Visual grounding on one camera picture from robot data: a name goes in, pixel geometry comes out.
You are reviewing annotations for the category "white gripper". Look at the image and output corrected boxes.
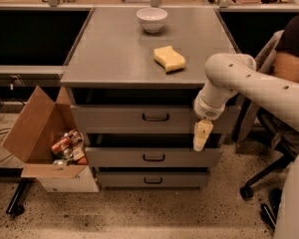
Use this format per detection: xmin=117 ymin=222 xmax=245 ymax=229
xmin=193 ymin=92 xmax=225 ymax=151

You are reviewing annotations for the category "grey top drawer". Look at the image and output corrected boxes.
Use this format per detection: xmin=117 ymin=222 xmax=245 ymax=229
xmin=70 ymin=88 xmax=242 ymax=135

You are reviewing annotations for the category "grey drawer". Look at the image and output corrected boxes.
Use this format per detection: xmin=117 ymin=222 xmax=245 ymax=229
xmin=96 ymin=167 xmax=210 ymax=188
xmin=86 ymin=133 xmax=222 ymax=168
xmin=70 ymin=88 xmax=242 ymax=135

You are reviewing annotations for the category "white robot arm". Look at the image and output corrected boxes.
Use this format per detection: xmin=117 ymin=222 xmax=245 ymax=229
xmin=194 ymin=53 xmax=299 ymax=239

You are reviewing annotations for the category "grey middle drawer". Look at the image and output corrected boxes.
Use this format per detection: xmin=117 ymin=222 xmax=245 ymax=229
xmin=86 ymin=133 xmax=222 ymax=168

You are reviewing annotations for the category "grey bottom drawer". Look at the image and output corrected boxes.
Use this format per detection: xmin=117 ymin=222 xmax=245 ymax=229
xmin=96 ymin=167 xmax=210 ymax=188

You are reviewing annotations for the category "grey drawer cabinet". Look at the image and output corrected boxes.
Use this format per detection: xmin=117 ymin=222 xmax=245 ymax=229
xmin=61 ymin=7 xmax=239 ymax=188

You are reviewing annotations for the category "open cardboard box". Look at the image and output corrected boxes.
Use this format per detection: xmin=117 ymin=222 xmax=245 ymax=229
xmin=2 ymin=87 xmax=99 ymax=192

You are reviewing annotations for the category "grey jacket on chair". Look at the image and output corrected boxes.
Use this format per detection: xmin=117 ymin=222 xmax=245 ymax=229
xmin=234 ymin=30 xmax=283 ymax=142

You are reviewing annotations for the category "black office chair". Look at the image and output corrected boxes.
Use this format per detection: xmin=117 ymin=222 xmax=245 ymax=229
xmin=235 ymin=30 xmax=293 ymax=201

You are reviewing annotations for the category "yellow sponge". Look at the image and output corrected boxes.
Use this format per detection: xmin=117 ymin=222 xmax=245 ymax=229
xmin=153 ymin=46 xmax=185 ymax=73

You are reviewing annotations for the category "blue croc shoe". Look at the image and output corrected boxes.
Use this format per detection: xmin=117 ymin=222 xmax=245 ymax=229
xmin=269 ymin=188 xmax=282 ymax=215

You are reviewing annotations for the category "white ceramic bowl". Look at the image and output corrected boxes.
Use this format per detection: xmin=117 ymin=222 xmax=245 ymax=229
xmin=137 ymin=7 xmax=168 ymax=33

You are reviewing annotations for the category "silver can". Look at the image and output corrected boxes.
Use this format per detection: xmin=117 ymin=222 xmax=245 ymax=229
xmin=63 ymin=147 xmax=73 ymax=158

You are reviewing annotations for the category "red snack bag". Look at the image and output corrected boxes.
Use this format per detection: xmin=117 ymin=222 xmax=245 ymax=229
xmin=51 ymin=136 xmax=71 ymax=154

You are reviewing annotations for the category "long workbench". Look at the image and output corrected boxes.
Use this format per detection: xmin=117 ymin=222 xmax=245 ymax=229
xmin=0 ymin=0 xmax=299 ymax=88

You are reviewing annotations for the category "black desk leg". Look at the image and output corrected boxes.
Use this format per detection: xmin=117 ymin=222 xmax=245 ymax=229
xmin=6 ymin=178 xmax=32 ymax=216

